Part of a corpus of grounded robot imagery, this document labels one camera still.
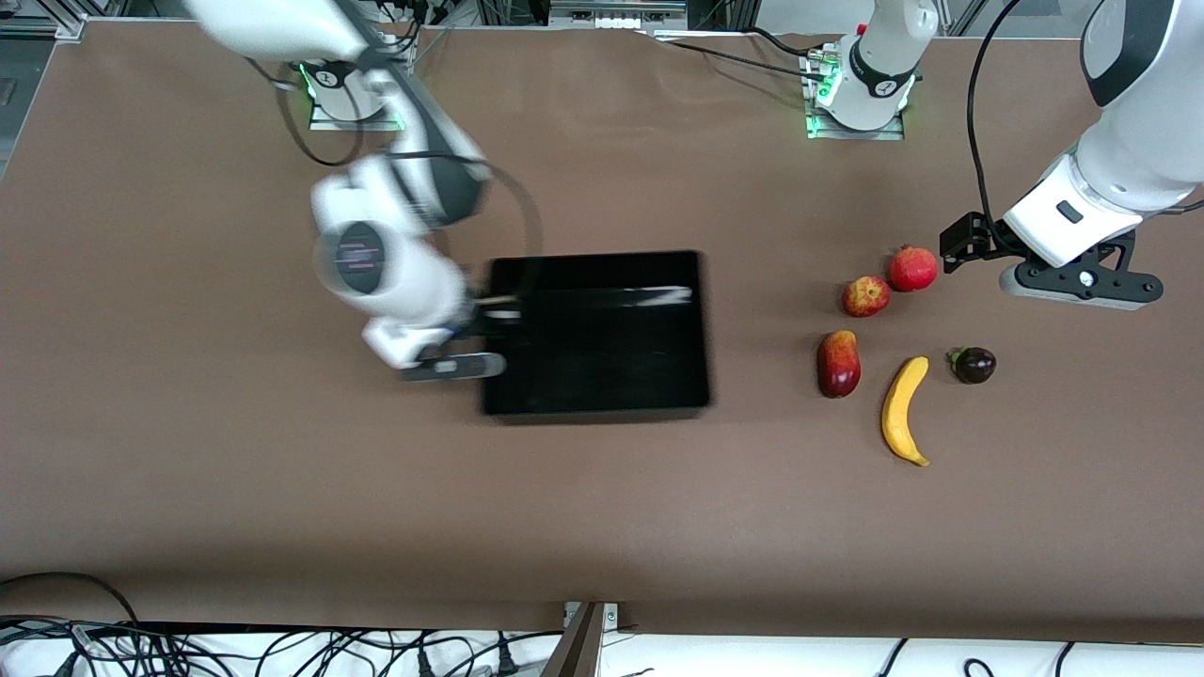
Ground yellow banana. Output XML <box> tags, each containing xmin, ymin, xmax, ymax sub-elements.
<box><xmin>880</xmin><ymin>355</ymin><xmax>932</xmax><ymax>468</ymax></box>

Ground aluminium frame rail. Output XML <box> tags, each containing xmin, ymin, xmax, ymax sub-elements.
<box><xmin>0</xmin><ymin>0</ymin><xmax>87</xmax><ymax>40</ymax></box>

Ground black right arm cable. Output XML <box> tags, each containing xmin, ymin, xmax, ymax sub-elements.
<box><xmin>246</xmin><ymin>56</ymin><xmax>368</xmax><ymax>168</ymax></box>

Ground black cable on table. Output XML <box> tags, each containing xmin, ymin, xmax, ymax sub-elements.
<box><xmin>743</xmin><ymin>26</ymin><xmax>815</xmax><ymax>55</ymax></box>
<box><xmin>670</xmin><ymin>39</ymin><xmax>829</xmax><ymax>82</ymax></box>

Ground red pomegranate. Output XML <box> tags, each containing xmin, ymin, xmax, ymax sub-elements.
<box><xmin>888</xmin><ymin>244</ymin><xmax>940</xmax><ymax>293</ymax></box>

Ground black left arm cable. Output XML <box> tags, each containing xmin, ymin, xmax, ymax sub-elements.
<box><xmin>966</xmin><ymin>0</ymin><xmax>1031</xmax><ymax>260</ymax></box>

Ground tangled black floor cables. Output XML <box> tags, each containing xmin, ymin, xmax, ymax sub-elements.
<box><xmin>0</xmin><ymin>616</ymin><xmax>528</xmax><ymax>677</ymax></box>

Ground red yellow apple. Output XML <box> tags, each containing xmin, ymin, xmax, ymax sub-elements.
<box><xmin>842</xmin><ymin>276</ymin><xmax>892</xmax><ymax>318</ymax></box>

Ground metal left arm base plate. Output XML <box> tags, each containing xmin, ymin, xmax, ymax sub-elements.
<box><xmin>804</xmin><ymin>42</ymin><xmax>906</xmax><ymax>142</ymax></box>

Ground white power strip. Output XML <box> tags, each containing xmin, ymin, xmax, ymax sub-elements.
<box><xmin>548</xmin><ymin>0</ymin><xmax>688</xmax><ymax>27</ymax></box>

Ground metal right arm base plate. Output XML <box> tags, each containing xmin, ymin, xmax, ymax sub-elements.
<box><xmin>309</xmin><ymin>89</ymin><xmax>407</xmax><ymax>133</ymax></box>

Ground black plastic box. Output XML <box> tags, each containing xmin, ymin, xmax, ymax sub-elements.
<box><xmin>482</xmin><ymin>249</ymin><xmax>711</xmax><ymax>421</ymax></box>

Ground dark table support beam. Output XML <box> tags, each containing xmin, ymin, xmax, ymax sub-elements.
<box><xmin>541</xmin><ymin>602</ymin><xmax>608</xmax><ymax>677</ymax></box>

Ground red mango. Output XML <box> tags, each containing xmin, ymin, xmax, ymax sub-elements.
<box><xmin>816</xmin><ymin>329</ymin><xmax>863</xmax><ymax>399</ymax></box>

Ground dark purple eggplant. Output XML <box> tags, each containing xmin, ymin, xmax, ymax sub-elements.
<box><xmin>948</xmin><ymin>346</ymin><xmax>998</xmax><ymax>385</ymax></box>

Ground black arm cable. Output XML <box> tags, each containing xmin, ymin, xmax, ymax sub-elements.
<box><xmin>966</xmin><ymin>0</ymin><xmax>1031</xmax><ymax>260</ymax></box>
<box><xmin>246</xmin><ymin>56</ymin><xmax>368</xmax><ymax>168</ymax></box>

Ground black looped floor cable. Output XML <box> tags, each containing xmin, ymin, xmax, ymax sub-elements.
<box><xmin>0</xmin><ymin>572</ymin><xmax>140</xmax><ymax>626</ymax></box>

